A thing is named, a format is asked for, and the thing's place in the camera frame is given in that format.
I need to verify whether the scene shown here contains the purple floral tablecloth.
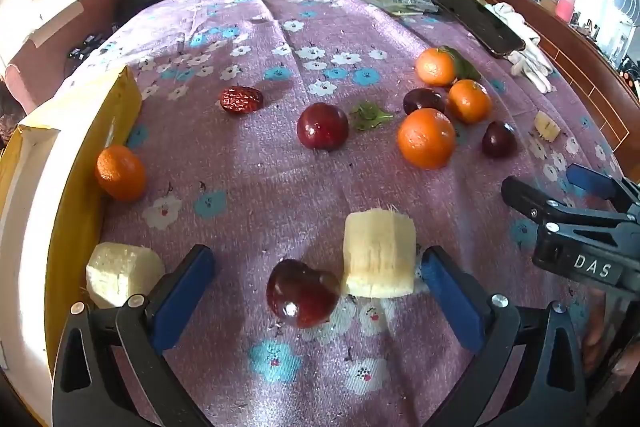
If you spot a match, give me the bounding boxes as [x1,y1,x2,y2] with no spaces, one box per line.
[45,0,631,427]

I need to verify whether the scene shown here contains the red dried date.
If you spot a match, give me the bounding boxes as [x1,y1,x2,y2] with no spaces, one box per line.
[219,85,264,115]

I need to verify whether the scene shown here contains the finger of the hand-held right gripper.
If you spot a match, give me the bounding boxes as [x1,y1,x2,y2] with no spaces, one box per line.
[566,163,640,214]
[501,176,632,234]

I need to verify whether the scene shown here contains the loose green leaf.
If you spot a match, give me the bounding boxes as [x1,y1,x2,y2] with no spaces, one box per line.
[350,103,394,132]

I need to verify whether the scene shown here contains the white work gloves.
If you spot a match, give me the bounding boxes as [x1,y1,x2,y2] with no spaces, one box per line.
[486,2,555,94]

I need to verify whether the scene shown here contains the wooden sideboard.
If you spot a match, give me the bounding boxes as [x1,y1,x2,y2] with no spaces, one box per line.
[455,0,640,182]

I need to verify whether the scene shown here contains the rectangular peeled sugarcane piece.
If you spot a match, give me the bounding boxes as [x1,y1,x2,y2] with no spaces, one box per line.
[342,207,417,299]

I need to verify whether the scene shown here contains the dark red plum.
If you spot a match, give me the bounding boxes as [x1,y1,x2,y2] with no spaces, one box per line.
[297,103,350,152]
[403,88,446,116]
[481,121,517,158]
[266,259,341,329]

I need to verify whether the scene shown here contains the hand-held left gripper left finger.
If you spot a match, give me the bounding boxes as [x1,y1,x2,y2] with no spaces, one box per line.
[51,244,217,427]

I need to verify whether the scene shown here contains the hexagonal peeled sugarcane piece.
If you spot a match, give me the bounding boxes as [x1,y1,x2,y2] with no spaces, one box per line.
[86,242,166,309]

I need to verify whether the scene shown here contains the black smartphone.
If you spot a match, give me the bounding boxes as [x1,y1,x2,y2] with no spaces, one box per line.
[432,0,526,59]

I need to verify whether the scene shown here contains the yellow-edged white foam box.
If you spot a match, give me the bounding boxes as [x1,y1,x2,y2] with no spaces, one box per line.
[0,64,143,373]

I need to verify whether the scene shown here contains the large orange mandarin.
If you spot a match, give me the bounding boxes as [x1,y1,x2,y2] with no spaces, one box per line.
[397,108,457,170]

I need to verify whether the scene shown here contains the person's right hand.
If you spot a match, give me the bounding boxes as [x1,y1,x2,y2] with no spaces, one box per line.
[580,296,606,373]

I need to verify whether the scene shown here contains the black electronic devices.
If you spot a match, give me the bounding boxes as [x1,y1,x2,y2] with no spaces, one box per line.
[67,34,103,60]

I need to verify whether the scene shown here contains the brown armchair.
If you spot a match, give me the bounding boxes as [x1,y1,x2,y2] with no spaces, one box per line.
[0,0,121,122]

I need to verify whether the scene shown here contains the small sugarcane chunk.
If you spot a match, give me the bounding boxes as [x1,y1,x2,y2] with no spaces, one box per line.
[534,111,561,142]

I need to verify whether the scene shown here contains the green printed sheet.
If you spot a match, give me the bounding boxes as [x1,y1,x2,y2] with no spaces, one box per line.
[350,0,441,16]

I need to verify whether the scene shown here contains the mandarin with green leaf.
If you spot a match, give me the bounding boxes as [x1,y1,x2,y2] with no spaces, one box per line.
[415,46,482,88]

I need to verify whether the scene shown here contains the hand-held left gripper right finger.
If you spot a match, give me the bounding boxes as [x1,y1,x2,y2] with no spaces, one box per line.
[419,245,588,427]

